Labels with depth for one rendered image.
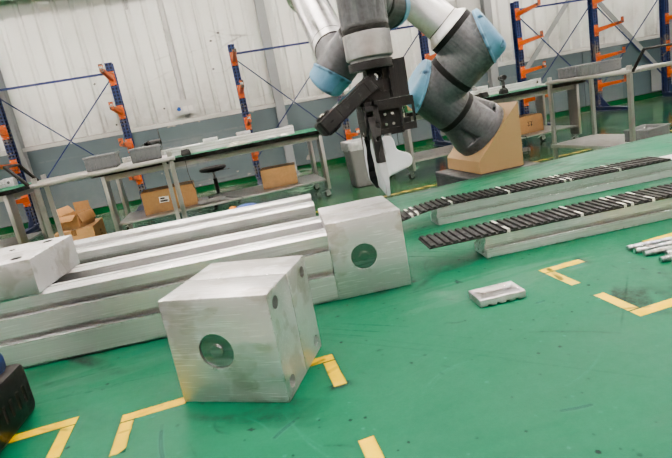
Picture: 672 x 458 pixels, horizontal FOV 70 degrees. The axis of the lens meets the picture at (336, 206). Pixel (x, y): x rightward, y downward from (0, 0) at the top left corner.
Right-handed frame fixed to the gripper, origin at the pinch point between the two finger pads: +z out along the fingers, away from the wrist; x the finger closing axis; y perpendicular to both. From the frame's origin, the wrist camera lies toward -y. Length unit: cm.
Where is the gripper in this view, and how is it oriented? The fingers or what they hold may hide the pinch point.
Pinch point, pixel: (377, 186)
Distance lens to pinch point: 79.9
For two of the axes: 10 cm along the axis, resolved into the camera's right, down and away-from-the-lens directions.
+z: 1.8, 9.6, 2.0
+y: 9.8, -2.0, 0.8
